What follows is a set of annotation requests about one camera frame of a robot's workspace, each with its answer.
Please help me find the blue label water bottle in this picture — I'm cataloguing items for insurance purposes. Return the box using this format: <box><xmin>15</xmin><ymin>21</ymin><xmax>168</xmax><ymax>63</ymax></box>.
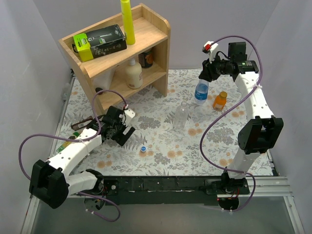
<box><xmin>195</xmin><ymin>79</ymin><xmax>209</xmax><ymax>105</ymax></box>

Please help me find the blue white bottle cap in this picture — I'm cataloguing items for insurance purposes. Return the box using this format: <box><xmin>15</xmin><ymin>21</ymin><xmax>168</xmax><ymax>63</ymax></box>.
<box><xmin>140</xmin><ymin>146</ymin><xmax>147</xmax><ymax>152</ymax></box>

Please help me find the orange bottle cap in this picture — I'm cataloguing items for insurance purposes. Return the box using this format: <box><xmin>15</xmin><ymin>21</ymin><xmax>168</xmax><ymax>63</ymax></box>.
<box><xmin>219</xmin><ymin>91</ymin><xmax>227</xmax><ymax>99</ymax></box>

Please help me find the orange juice bottle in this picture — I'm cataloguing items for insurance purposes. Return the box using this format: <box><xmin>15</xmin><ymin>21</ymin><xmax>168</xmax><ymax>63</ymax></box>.
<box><xmin>213</xmin><ymin>95</ymin><xmax>227</xmax><ymax>111</ymax></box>

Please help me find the clear plastic cup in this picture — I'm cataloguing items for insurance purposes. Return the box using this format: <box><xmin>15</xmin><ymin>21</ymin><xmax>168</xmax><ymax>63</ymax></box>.
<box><xmin>173</xmin><ymin>101</ymin><xmax>189</xmax><ymax>130</ymax></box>

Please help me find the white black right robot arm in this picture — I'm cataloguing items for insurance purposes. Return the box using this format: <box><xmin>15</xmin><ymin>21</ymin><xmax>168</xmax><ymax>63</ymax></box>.
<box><xmin>200</xmin><ymin>41</ymin><xmax>284</xmax><ymax>195</ymax></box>

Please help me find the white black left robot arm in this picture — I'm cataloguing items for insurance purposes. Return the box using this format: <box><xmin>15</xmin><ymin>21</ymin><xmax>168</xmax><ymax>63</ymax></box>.
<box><xmin>29</xmin><ymin>106</ymin><xmax>136</xmax><ymax>209</ymax></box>

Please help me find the cream lotion pump bottle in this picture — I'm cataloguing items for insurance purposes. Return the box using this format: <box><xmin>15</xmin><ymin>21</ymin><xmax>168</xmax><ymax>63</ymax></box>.
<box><xmin>125</xmin><ymin>58</ymin><xmax>143</xmax><ymax>89</ymax></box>

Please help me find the yellow tall bottle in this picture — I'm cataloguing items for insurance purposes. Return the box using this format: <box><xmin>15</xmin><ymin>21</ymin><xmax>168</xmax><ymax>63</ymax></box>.
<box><xmin>120</xmin><ymin>0</ymin><xmax>136</xmax><ymax>45</ymax></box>

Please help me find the brown chocolate bar wrapper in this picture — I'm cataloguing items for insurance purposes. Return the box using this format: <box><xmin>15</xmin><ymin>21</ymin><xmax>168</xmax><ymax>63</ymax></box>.
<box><xmin>71</xmin><ymin>116</ymin><xmax>93</xmax><ymax>131</ymax></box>

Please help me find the chips snack bag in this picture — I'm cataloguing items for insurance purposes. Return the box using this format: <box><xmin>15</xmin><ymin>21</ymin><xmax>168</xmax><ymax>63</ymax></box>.
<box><xmin>56</xmin><ymin>132</ymin><xmax>80</xmax><ymax>154</ymax></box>

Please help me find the white jug black cap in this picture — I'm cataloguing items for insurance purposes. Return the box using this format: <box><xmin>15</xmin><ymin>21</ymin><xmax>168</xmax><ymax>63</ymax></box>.
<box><xmin>93</xmin><ymin>68</ymin><xmax>115</xmax><ymax>92</ymax></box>

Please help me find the wooden shelf unit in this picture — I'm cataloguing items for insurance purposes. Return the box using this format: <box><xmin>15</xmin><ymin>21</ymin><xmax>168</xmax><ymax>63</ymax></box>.
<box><xmin>59</xmin><ymin>3</ymin><xmax>171</xmax><ymax>115</ymax></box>

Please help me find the dark jar on shelf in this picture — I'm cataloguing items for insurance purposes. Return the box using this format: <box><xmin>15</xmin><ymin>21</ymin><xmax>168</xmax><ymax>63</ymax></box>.
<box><xmin>138</xmin><ymin>49</ymin><xmax>154</xmax><ymax>69</ymax></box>

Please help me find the black green product box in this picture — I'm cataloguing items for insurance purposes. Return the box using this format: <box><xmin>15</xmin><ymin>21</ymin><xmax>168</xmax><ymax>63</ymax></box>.
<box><xmin>72</xmin><ymin>24</ymin><xmax>127</xmax><ymax>62</ymax></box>

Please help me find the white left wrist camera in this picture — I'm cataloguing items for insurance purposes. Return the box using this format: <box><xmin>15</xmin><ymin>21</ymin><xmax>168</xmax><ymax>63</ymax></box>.
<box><xmin>123</xmin><ymin>104</ymin><xmax>136</xmax><ymax>123</ymax></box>

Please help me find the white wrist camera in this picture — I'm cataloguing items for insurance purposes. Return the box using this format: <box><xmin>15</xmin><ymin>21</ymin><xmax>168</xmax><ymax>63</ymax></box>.
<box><xmin>202</xmin><ymin>41</ymin><xmax>218</xmax><ymax>62</ymax></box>
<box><xmin>123</xmin><ymin>104</ymin><xmax>136</xmax><ymax>123</ymax></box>

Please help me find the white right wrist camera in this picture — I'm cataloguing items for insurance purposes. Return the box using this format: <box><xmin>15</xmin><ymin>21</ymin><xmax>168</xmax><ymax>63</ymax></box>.
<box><xmin>202</xmin><ymin>41</ymin><xmax>218</xmax><ymax>62</ymax></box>

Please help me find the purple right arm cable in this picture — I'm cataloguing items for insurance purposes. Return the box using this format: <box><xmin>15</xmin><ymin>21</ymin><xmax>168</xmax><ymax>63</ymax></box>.
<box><xmin>199</xmin><ymin>36</ymin><xmax>264</xmax><ymax>212</ymax></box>

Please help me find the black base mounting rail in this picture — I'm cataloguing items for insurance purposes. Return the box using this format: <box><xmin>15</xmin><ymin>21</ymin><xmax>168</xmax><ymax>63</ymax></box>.
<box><xmin>86</xmin><ymin>174</ymin><xmax>251</xmax><ymax>210</ymax></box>

